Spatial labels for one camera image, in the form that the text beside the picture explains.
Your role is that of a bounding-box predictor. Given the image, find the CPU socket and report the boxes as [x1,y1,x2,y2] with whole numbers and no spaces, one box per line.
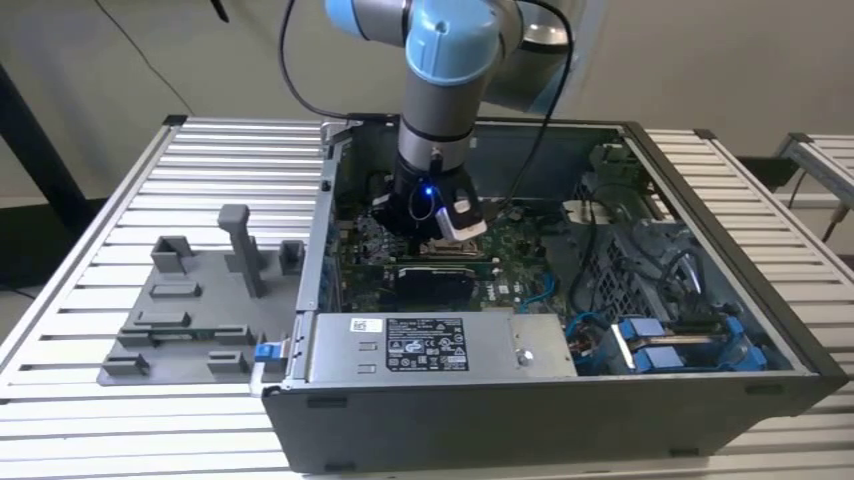
[414,237,487,260]

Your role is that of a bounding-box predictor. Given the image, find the black graphics card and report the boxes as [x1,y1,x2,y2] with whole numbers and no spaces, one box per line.
[346,262,499,307]

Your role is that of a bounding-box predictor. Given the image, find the green motherboard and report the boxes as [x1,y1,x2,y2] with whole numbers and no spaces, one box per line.
[331,198,570,315]

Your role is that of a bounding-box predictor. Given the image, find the silver power supply unit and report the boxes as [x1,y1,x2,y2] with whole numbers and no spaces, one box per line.
[286,312,580,384]

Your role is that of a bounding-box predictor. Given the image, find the grey plastic parts rack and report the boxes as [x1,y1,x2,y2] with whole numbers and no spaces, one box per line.
[97,203,309,387]

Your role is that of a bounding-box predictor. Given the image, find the blue disk carrier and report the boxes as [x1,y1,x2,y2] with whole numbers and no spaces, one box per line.
[613,315,749,347]
[630,344,769,374]

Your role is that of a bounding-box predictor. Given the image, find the dark grey PC case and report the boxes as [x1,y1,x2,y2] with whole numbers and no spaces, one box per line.
[250,112,850,474]

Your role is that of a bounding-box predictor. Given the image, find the metal slat table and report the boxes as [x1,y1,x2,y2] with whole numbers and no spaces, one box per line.
[773,132,854,207]

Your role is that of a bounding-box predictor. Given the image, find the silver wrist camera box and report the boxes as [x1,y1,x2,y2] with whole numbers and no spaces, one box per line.
[434,199,490,244]

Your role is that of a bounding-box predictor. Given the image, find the blue wire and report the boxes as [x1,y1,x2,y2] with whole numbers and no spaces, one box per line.
[520,272,560,309]

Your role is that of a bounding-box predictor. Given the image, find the black cable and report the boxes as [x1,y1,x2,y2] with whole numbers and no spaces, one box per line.
[277,0,403,121]
[497,0,577,216]

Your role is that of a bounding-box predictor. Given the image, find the black desk frame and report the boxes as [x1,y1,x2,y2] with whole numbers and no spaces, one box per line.
[0,63,95,291]

